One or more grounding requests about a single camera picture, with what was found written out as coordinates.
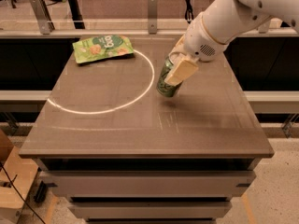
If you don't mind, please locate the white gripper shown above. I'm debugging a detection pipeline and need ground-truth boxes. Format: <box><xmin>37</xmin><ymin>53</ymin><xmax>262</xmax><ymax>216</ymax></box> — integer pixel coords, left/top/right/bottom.
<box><xmin>165</xmin><ymin>12</ymin><xmax>228</xmax><ymax>86</ymax></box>

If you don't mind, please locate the green soda can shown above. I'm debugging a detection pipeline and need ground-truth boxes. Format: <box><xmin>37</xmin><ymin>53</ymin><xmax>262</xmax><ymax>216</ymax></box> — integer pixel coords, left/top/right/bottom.
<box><xmin>156</xmin><ymin>58</ymin><xmax>180</xmax><ymax>97</ymax></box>

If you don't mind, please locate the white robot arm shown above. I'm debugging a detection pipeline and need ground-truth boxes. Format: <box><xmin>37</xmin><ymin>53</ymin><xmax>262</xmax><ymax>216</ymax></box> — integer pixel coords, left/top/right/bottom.
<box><xmin>164</xmin><ymin>0</ymin><xmax>299</xmax><ymax>86</ymax></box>

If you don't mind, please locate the green rice chip bag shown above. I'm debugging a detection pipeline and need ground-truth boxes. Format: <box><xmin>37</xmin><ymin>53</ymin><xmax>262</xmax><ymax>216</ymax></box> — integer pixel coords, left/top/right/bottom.
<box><xmin>72</xmin><ymin>35</ymin><xmax>134</xmax><ymax>64</ymax></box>

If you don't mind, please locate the grey drawer cabinet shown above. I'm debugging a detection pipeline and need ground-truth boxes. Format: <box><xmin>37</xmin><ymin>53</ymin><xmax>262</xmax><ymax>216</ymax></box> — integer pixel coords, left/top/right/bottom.
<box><xmin>20</xmin><ymin>35</ymin><xmax>274</xmax><ymax>224</ymax></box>

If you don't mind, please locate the black table leg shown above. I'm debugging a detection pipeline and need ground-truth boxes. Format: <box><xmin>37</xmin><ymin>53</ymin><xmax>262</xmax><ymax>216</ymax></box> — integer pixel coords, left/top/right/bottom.
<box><xmin>67</xmin><ymin>0</ymin><xmax>85</xmax><ymax>29</ymax></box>

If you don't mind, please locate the upper grey drawer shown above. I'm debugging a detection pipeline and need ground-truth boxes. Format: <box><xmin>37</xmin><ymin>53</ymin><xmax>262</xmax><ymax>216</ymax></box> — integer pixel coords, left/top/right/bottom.
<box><xmin>40</xmin><ymin>171</ymin><xmax>255</xmax><ymax>198</ymax></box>

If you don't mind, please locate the grey drawer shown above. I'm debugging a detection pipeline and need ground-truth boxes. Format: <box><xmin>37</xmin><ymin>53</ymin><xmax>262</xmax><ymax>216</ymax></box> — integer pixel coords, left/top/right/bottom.
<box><xmin>69</xmin><ymin>202</ymin><xmax>232</xmax><ymax>220</ymax></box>
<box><xmin>40</xmin><ymin>171</ymin><xmax>255</xmax><ymax>198</ymax></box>

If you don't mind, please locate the lower grey drawer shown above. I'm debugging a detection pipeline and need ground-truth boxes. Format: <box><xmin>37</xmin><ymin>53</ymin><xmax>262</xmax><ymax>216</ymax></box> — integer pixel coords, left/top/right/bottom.
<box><xmin>69</xmin><ymin>202</ymin><xmax>232</xmax><ymax>220</ymax></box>

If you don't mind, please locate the cardboard box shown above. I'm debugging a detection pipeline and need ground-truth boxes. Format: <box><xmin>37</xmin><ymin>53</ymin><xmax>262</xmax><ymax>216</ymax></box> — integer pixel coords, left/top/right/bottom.
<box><xmin>0</xmin><ymin>131</ymin><xmax>37</xmax><ymax>224</ymax></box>

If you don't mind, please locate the black hanging cable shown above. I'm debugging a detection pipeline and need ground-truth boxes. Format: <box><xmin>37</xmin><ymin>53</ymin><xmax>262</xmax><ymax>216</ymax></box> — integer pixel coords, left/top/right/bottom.
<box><xmin>182</xmin><ymin>0</ymin><xmax>195</xmax><ymax>25</ymax></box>

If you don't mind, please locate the middle metal bracket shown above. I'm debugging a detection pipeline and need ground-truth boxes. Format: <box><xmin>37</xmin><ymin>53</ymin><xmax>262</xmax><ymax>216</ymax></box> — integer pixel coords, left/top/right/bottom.
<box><xmin>148</xmin><ymin>0</ymin><xmax>158</xmax><ymax>35</ymax></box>

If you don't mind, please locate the metal bracket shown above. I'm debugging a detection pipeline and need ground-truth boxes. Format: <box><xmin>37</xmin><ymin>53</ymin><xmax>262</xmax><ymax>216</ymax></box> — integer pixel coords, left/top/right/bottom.
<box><xmin>258</xmin><ymin>21</ymin><xmax>271</xmax><ymax>34</ymax></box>
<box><xmin>29</xmin><ymin>0</ymin><xmax>54</xmax><ymax>35</ymax></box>
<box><xmin>148</xmin><ymin>0</ymin><xmax>158</xmax><ymax>35</ymax></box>

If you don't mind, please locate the right metal bracket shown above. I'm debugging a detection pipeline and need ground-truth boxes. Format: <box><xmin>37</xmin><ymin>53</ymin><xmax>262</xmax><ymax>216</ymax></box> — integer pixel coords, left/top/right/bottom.
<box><xmin>258</xmin><ymin>21</ymin><xmax>271</xmax><ymax>34</ymax></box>

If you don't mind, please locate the left metal bracket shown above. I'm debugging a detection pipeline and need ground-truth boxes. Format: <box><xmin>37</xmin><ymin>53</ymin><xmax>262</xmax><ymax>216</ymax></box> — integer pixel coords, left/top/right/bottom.
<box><xmin>29</xmin><ymin>0</ymin><xmax>54</xmax><ymax>35</ymax></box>

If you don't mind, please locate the black floor cable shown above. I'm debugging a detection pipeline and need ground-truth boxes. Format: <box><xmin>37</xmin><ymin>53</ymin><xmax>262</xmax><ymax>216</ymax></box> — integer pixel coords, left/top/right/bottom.
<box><xmin>0</xmin><ymin>161</ymin><xmax>47</xmax><ymax>224</ymax></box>

